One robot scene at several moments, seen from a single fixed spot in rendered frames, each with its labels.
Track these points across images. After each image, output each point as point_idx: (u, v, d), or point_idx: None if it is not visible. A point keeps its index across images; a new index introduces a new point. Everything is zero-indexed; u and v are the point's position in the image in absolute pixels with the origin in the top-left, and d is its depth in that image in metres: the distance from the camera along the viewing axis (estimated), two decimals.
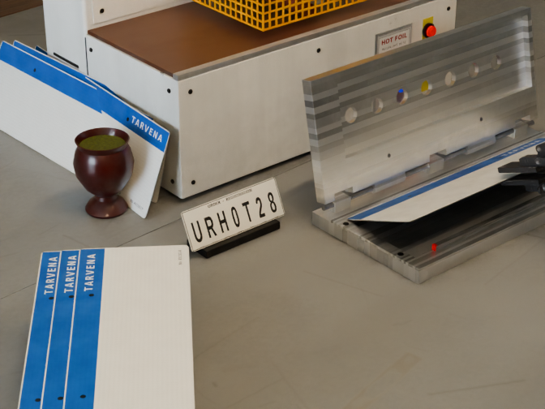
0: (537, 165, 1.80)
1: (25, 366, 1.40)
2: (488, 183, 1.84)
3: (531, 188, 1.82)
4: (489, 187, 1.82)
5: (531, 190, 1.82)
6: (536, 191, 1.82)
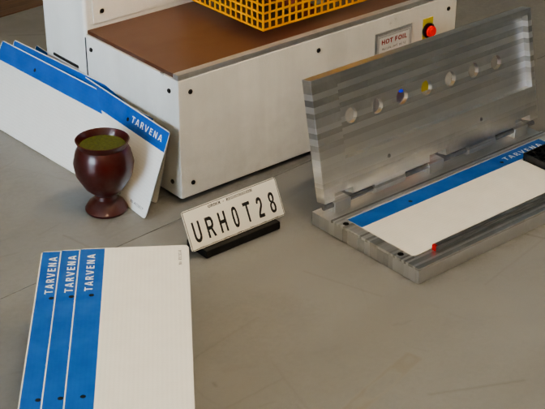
0: None
1: (25, 366, 1.40)
2: (491, 213, 1.86)
3: None
4: None
5: None
6: None
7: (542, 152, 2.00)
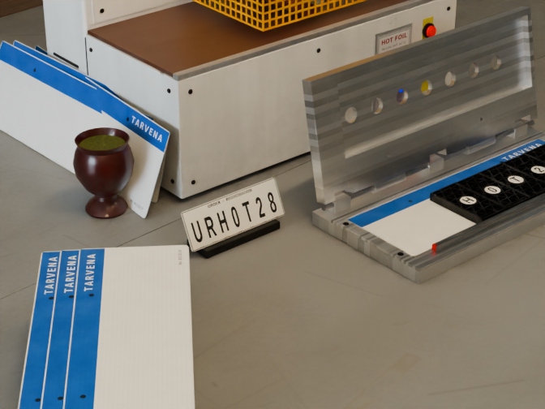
0: None
1: (25, 366, 1.40)
2: None
3: None
4: None
5: None
6: None
7: (542, 152, 2.00)
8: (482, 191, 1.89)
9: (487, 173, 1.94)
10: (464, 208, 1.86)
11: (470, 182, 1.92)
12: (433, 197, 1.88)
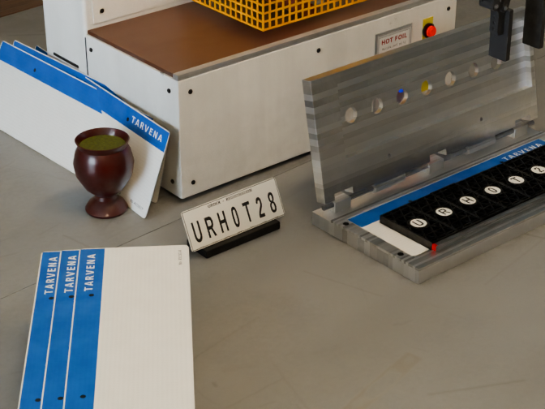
0: None
1: (25, 366, 1.40)
2: None
3: (491, 24, 1.74)
4: None
5: (490, 25, 1.74)
6: (490, 19, 1.73)
7: (543, 152, 2.00)
8: (482, 191, 1.89)
9: (488, 173, 1.94)
10: (464, 208, 1.86)
11: (470, 182, 1.92)
12: None
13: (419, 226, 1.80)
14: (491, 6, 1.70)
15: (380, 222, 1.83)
